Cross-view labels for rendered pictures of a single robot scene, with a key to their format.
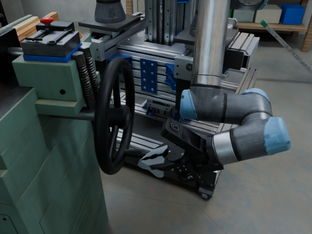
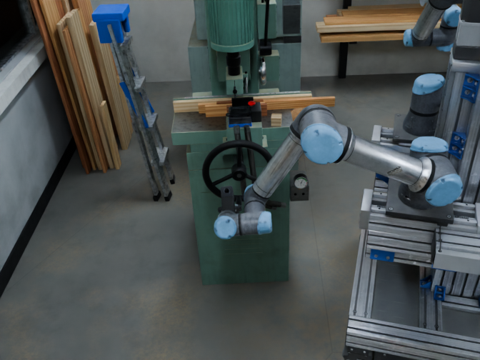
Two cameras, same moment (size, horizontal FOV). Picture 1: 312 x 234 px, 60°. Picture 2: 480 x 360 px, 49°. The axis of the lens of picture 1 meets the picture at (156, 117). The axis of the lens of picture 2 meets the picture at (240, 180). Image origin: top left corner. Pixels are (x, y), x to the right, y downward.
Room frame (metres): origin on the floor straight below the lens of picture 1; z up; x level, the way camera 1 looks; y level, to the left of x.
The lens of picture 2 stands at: (0.31, -1.58, 1.98)
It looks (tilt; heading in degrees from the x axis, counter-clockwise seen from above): 36 degrees down; 82
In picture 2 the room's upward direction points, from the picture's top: 3 degrees counter-clockwise
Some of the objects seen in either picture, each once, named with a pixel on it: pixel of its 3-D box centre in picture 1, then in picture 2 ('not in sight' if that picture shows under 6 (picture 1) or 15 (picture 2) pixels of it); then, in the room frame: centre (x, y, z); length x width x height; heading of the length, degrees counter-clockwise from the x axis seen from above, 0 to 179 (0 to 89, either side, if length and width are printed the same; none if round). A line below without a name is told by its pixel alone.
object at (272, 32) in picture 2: not in sight; (266, 18); (0.78, 0.62, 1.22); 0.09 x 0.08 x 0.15; 81
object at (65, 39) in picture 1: (54, 38); (244, 113); (0.61, 0.23, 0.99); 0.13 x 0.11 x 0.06; 171
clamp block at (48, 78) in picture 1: (58, 68); (243, 129); (0.60, 0.24, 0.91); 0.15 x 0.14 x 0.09; 171
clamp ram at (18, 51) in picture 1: (19, 52); (243, 111); (0.62, 0.33, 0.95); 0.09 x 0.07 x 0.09; 171
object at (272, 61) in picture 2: not in sight; (268, 65); (0.78, 0.59, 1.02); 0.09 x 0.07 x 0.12; 171
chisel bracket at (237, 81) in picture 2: not in sight; (235, 81); (0.61, 0.45, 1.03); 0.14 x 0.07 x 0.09; 81
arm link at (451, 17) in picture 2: not in sight; (451, 15); (1.55, 0.46, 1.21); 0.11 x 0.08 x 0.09; 78
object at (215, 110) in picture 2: not in sight; (235, 109); (0.59, 0.40, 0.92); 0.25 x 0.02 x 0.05; 172
